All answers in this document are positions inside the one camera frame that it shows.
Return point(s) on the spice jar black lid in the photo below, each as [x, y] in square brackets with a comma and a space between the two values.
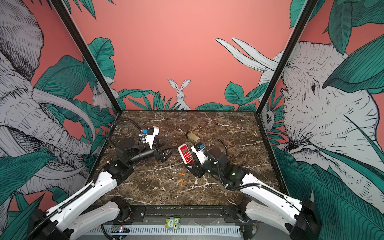
[193, 138]

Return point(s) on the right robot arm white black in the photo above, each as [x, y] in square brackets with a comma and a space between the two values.
[298, 219]

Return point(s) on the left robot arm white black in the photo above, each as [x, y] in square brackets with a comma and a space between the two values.
[69, 219]

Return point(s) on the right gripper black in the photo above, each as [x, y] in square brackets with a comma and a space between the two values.
[198, 167]

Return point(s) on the small circuit board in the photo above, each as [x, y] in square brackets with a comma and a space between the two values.
[119, 230]

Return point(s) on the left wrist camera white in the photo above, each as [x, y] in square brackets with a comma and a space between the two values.
[147, 136]

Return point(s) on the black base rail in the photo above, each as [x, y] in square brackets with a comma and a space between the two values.
[231, 214]

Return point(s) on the white red remote control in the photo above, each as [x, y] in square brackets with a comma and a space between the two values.
[185, 154]

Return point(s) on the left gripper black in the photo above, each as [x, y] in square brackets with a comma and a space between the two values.
[160, 157]

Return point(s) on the white slotted cable duct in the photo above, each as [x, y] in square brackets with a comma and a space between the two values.
[195, 230]

